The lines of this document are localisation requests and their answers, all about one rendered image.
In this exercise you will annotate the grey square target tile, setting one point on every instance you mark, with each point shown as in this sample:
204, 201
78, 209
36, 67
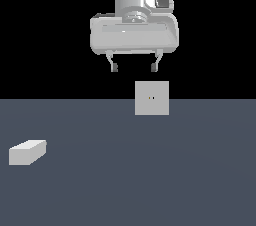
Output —
151, 98

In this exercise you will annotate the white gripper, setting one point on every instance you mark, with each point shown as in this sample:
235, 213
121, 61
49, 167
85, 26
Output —
133, 36

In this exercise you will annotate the white box charger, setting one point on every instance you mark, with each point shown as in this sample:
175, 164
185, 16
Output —
26, 152

